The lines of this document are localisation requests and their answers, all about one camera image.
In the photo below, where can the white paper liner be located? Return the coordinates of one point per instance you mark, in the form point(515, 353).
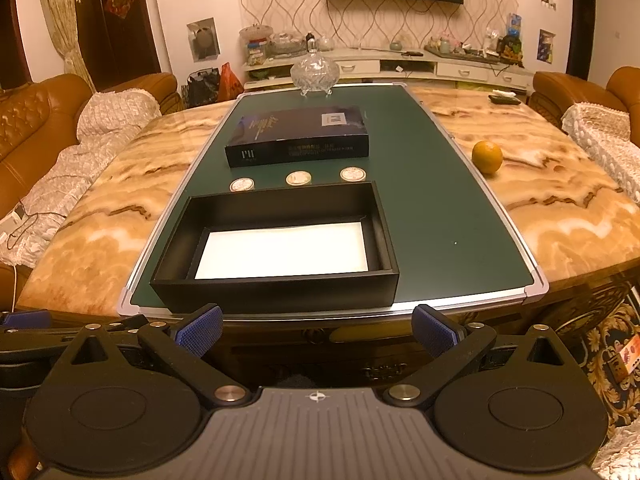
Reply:
point(280, 252)

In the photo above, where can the carved wooden table base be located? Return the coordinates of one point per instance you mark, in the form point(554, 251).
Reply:
point(325, 345)

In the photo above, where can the tea tray with cups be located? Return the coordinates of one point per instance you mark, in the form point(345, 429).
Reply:
point(460, 50)

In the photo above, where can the green board with silver frame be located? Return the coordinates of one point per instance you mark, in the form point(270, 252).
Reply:
point(450, 210)

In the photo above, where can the marble desktop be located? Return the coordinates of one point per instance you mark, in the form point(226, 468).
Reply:
point(550, 210)

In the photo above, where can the dark wooden door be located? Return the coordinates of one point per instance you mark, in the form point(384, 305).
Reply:
point(130, 40)

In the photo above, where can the orange plastic bag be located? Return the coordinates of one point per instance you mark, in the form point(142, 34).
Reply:
point(229, 85)

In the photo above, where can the colourful snack bags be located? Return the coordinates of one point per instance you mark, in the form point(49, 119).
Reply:
point(511, 42)

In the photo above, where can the black gift box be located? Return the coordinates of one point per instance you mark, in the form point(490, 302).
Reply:
point(280, 295)

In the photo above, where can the white television cabinet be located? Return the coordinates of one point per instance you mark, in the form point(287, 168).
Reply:
point(360, 66)

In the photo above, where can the lidded glass candy bowl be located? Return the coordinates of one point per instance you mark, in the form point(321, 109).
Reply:
point(315, 74)

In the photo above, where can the dark blue box lid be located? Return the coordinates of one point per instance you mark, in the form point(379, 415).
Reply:
point(295, 127)

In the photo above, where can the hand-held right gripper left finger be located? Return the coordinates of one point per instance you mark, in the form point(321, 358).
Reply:
point(200, 330)

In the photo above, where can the wall niche with vase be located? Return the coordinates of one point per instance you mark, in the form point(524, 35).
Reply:
point(203, 39)

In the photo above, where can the patterned carpet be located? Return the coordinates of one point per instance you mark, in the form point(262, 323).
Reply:
point(610, 310)

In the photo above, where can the gold curtain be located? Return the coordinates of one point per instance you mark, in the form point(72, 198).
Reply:
point(65, 10)

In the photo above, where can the white lace sofa cover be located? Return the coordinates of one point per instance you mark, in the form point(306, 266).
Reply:
point(605, 135)
point(95, 135)

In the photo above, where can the glass storage jar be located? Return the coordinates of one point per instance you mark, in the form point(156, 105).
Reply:
point(256, 45)

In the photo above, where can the black remote control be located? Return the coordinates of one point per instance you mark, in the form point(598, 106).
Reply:
point(414, 53)

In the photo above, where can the red packet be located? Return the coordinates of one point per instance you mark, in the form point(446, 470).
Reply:
point(627, 357)

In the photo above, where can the silver coin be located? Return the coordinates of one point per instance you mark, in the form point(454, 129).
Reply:
point(354, 174)
point(242, 185)
point(299, 178)

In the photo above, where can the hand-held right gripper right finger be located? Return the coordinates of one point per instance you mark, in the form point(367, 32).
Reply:
point(436, 331)

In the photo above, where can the brown leather sofa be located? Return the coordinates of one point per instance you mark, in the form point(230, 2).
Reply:
point(30, 120)
point(565, 87)

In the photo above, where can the dark doorway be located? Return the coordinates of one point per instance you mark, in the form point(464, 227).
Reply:
point(584, 25)

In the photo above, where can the orange fruit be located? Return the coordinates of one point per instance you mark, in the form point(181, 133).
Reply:
point(487, 157)

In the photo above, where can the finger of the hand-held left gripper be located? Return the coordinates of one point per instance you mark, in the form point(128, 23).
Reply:
point(25, 319)

